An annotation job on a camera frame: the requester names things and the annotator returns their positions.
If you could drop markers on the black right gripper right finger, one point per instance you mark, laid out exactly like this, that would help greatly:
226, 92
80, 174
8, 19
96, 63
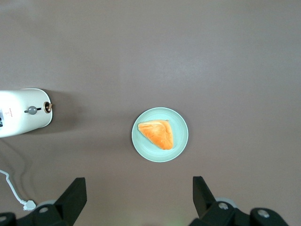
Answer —
211, 212

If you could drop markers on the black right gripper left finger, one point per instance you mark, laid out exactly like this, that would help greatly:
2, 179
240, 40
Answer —
68, 200

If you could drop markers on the white two-slot toaster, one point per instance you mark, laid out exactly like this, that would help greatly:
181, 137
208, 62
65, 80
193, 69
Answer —
18, 117

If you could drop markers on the grey toaster lever knob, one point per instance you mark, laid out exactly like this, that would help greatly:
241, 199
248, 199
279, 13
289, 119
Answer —
32, 110

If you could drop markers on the bronze toaster dial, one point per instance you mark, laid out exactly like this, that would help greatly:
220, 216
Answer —
48, 107

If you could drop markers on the pale green round plate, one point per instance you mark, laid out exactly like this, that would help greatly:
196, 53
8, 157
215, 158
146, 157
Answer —
141, 146

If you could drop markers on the triangular orange pastry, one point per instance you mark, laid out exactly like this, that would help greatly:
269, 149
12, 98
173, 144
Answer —
158, 134

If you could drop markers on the brown table cover mat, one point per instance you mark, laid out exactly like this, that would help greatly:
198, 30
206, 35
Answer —
211, 58

